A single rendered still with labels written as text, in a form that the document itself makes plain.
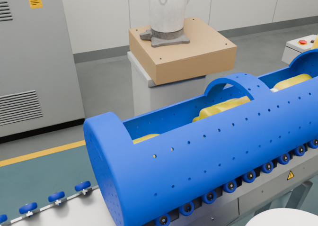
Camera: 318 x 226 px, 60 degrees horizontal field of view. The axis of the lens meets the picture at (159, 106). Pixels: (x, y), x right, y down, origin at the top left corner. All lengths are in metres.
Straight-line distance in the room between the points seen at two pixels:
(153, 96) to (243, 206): 0.64
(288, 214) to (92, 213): 0.51
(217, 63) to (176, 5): 0.31
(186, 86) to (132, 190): 0.85
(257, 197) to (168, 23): 0.77
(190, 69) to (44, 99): 1.47
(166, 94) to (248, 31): 3.37
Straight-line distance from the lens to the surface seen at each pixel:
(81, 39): 3.57
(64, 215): 0.86
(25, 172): 2.36
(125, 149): 0.57
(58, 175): 2.24
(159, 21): 1.25
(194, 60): 1.21
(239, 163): 0.72
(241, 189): 0.91
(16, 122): 2.52
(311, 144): 1.08
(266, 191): 1.00
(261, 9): 4.62
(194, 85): 1.37
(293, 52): 1.46
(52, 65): 2.26
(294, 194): 1.48
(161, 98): 1.32
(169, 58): 1.17
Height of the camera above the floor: 1.62
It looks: 36 degrees down
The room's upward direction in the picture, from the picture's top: straight up
